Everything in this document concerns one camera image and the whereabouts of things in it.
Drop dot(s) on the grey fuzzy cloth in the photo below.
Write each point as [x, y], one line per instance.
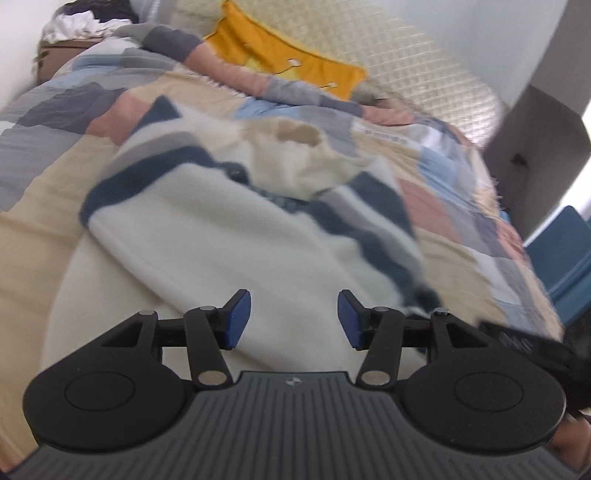
[374, 99]

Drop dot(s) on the grey cabinet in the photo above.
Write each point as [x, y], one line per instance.
[535, 152]

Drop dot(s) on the yellow pillow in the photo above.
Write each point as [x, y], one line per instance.
[286, 60]

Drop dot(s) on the black clothes pile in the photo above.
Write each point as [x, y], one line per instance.
[108, 9]

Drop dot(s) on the cream sweater with navy stripes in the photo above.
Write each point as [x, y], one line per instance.
[207, 221]

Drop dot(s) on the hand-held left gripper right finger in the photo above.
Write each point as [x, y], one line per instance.
[350, 318]

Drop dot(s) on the cream quilted headboard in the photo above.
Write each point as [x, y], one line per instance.
[406, 60]

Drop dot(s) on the blue chair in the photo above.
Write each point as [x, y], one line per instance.
[563, 258]

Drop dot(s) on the white clothes pile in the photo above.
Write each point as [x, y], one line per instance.
[74, 27]

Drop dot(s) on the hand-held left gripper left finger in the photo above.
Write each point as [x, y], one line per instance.
[238, 318]

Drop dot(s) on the cardboard box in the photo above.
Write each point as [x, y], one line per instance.
[51, 60]

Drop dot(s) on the person's right hand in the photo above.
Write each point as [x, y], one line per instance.
[575, 436]

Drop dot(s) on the patchwork blanket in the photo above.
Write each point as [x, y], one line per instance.
[51, 194]

